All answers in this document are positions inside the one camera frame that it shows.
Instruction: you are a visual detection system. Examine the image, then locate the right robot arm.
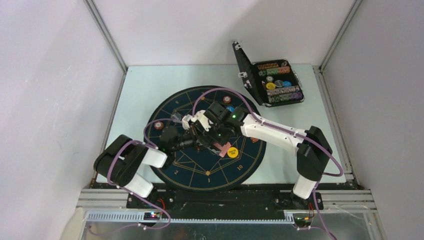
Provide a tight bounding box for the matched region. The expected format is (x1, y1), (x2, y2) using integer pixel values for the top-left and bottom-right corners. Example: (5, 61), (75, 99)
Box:
(185, 102), (334, 209)

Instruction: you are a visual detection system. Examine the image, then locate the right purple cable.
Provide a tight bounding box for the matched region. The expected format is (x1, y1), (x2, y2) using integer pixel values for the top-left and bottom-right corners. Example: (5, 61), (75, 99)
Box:
(191, 87), (344, 240)

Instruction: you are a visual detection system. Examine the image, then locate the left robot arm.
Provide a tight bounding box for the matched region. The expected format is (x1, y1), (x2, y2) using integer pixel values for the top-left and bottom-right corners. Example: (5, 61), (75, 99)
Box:
(93, 126), (197, 208)

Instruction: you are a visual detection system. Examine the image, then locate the yellow big blind button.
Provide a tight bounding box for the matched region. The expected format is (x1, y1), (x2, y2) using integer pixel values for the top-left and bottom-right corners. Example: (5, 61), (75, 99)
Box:
(227, 146), (239, 158)

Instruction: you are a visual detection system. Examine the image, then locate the black poker chip case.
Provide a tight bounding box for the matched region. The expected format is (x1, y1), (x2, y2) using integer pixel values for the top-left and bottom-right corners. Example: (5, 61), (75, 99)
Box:
(232, 41), (305, 108)

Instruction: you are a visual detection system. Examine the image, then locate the clear dealer button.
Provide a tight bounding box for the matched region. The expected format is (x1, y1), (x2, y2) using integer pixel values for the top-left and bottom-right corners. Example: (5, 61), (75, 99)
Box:
(170, 112), (183, 123)

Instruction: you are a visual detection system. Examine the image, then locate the blue button in case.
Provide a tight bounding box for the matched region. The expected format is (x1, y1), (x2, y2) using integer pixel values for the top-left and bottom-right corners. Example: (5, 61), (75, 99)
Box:
(283, 81), (293, 88)

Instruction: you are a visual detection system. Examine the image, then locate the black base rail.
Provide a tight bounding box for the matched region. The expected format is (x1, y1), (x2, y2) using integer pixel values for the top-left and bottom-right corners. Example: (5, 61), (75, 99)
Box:
(126, 183), (324, 221)

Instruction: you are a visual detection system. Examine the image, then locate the blue small blind button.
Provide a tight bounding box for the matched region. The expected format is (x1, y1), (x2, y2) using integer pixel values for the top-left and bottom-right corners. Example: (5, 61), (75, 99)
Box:
(226, 106), (235, 113)

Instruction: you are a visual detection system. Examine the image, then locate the red poker chip stack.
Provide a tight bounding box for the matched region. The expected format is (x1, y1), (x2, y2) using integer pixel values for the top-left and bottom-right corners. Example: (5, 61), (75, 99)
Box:
(222, 96), (232, 104)

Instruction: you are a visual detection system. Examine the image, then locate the pink playing card deck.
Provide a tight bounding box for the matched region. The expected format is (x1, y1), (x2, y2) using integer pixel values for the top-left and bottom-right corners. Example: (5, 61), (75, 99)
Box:
(213, 142), (232, 158)

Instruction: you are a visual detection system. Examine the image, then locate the yellow button in case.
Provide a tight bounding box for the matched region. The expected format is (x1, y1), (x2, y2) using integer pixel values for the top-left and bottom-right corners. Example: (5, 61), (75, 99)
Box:
(265, 82), (276, 90)

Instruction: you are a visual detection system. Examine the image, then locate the round dark poker mat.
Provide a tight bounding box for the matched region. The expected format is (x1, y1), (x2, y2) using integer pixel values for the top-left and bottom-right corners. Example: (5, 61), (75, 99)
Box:
(145, 85), (267, 193)

